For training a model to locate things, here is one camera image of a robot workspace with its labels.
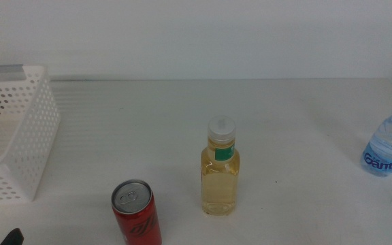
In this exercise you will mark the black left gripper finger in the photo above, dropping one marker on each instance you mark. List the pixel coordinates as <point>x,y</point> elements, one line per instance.
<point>13,237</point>

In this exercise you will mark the red soda can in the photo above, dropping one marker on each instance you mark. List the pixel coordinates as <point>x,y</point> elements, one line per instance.
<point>138,221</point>

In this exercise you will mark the yellow tea bottle white cap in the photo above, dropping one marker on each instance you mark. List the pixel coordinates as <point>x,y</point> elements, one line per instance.
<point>219,183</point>

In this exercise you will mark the clear water bottle blue label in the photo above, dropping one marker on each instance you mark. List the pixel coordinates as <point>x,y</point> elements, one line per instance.
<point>386,146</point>

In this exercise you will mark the white perforated plastic basket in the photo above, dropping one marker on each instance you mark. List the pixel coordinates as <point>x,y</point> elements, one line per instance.
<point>29,146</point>

